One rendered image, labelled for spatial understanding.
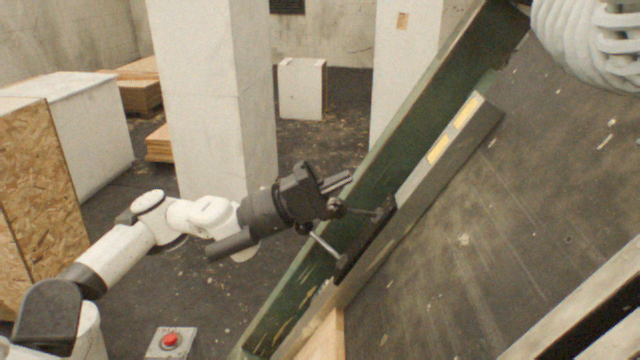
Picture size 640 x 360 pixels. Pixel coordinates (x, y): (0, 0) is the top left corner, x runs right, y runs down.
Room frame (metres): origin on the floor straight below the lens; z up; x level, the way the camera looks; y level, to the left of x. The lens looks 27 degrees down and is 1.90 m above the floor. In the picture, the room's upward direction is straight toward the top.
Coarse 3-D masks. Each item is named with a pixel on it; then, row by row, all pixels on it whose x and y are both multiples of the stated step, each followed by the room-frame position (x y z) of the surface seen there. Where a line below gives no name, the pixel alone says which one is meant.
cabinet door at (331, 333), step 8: (336, 312) 0.59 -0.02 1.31; (328, 320) 0.59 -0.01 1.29; (336, 320) 0.57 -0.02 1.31; (320, 328) 0.59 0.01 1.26; (328, 328) 0.57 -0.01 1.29; (336, 328) 0.55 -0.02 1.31; (312, 336) 0.60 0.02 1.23; (320, 336) 0.57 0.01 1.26; (328, 336) 0.55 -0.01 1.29; (336, 336) 0.53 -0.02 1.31; (312, 344) 0.58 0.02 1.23; (320, 344) 0.55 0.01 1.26; (328, 344) 0.53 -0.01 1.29; (336, 344) 0.51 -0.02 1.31; (304, 352) 0.58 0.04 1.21; (312, 352) 0.56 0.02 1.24; (320, 352) 0.53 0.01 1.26; (328, 352) 0.51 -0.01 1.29; (336, 352) 0.50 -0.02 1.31; (344, 352) 0.50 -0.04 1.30
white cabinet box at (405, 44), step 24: (384, 0) 4.08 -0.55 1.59; (408, 0) 4.05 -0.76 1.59; (432, 0) 4.01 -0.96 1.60; (384, 24) 4.08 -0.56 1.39; (408, 24) 4.04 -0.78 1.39; (432, 24) 4.01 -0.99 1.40; (384, 48) 4.08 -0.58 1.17; (408, 48) 4.04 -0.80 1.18; (432, 48) 4.00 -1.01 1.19; (384, 72) 4.07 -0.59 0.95; (408, 72) 4.04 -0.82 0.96; (384, 96) 4.07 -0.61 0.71; (384, 120) 4.07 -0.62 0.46
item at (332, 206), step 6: (336, 198) 0.58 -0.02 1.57; (330, 204) 0.57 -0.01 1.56; (336, 204) 0.56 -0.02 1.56; (342, 204) 0.57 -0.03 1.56; (324, 210) 0.57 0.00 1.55; (330, 210) 0.56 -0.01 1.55; (336, 210) 0.56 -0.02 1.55; (342, 210) 0.56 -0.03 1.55; (348, 210) 0.58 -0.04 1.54; (354, 210) 0.59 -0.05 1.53; (360, 210) 0.60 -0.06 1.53; (378, 210) 0.62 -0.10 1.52; (330, 216) 0.56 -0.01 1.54; (336, 216) 0.56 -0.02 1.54; (342, 216) 0.56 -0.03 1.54; (366, 216) 0.61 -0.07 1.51; (372, 216) 0.61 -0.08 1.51; (378, 216) 0.62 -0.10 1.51
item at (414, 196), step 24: (480, 96) 0.62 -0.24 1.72; (480, 120) 0.60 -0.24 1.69; (456, 144) 0.60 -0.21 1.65; (432, 168) 0.60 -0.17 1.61; (456, 168) 0.60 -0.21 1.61; (408, 192) 0.61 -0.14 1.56; (432, 192) 0.60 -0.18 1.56; (408, 216) 0.60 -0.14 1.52; (384, 240) 0.60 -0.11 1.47; (360, 264) 0.60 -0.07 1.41; (336, 288) 0.60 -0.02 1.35; (360, 288) 0.60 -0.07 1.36; (312, 312) 0.62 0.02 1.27; (288, 336) 0.65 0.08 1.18
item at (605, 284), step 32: (608, 0) 0.18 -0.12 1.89; (608, 64) 0.19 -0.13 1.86; (608, 288) 0.21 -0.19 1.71; (544, 320) 0.22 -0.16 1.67; (576, 320) 0.21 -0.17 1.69; (608, 320) 0.20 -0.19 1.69; (512, 352) 0.22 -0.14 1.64; (544, 352) 0.21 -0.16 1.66; (576, 352) 0.20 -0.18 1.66; (608, 352) 0.18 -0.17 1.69
